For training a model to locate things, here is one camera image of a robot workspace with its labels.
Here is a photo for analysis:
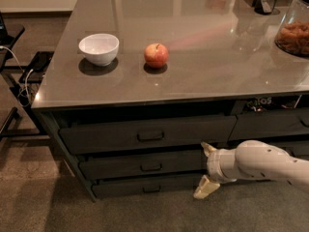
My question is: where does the white ceramic bowl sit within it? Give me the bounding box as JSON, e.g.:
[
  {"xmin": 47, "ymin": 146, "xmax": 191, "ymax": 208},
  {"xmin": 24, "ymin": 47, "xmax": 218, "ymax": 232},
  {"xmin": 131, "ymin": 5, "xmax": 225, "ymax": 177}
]
[{"xmin": 78, "ymin": 33, "xmax": 119, "ymax": 67}]

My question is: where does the white charging cable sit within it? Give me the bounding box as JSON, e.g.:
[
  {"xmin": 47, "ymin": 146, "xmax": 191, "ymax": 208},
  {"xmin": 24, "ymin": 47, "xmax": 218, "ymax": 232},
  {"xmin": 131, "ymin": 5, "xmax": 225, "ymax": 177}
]
[{"xmin": 0, "ymin": 44, "xmax": 35, "ymax": 108}]

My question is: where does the black side stand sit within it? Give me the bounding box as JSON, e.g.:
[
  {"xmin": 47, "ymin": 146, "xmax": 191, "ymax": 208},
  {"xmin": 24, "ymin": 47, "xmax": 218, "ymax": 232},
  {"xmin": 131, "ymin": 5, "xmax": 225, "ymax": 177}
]
[{"xmin": 0, "ymin": 13, "xmax": 49, "ymax": 139}]

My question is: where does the black smartphone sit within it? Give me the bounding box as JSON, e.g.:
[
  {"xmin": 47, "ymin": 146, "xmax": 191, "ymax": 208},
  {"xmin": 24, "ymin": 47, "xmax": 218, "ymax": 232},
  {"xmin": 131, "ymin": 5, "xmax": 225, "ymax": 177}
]
[{"xmin": 28, "ymin": 51, "xmax": 53, "ymax": 72}]

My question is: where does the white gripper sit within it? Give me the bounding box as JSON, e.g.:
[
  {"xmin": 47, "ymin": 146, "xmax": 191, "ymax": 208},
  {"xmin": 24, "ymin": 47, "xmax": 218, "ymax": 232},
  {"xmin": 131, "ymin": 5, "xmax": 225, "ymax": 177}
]
[{"xmin": 193, "ymin": 142, "xmax": 240, "ymax": 199}]

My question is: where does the glass jar with snacks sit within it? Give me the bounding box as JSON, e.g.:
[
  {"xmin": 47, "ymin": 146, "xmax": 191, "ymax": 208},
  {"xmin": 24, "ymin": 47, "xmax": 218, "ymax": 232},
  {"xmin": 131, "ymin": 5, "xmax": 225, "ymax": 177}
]
[{"xmin": 274, "ymin": 0, "xmax": 309, "ymax": 57}]

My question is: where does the dark cabinet frame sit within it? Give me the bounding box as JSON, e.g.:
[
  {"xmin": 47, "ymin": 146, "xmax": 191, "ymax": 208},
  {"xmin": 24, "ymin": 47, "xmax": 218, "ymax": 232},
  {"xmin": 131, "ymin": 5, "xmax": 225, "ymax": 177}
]
[{"xmin": 32, "ymin": 92, "xmax": 309, "ymax": 198}]

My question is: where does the red apple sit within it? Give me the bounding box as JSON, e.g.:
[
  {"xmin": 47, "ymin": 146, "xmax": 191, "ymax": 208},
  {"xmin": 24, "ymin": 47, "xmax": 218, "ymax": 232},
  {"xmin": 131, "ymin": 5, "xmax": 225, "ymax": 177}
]
[{"xmin": 144, "ymin": 43, "xmax": 169, "ymax": 69}]

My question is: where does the snack bag in drawer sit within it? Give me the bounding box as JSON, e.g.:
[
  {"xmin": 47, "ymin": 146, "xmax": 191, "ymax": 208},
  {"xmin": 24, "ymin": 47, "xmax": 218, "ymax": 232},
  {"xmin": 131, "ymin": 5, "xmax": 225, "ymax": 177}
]
[{"xmin": 244, "ymin": 95, "xmax": 302, "ymax": 112}]

